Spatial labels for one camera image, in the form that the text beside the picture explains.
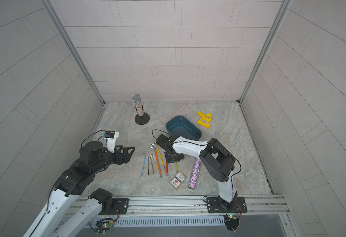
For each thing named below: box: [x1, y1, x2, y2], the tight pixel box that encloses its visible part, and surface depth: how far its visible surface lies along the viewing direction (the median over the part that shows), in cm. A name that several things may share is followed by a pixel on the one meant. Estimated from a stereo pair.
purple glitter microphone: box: [188, 157, 202, 190], surface depth 80 cm
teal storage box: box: [165, 115, 203, 141], surface depth 102 cm
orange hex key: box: [148, 146, 163, 178], surface depth 88 cm
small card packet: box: [169, 170, 187, 191], surface depth 80 cm
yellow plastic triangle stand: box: [196, 111, 212, 129], surface depth 107 cm
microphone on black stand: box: [131, 93, 150, 125], surface depth 105 cm
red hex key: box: [165, 161, 169, 177], surface depth 84 cm
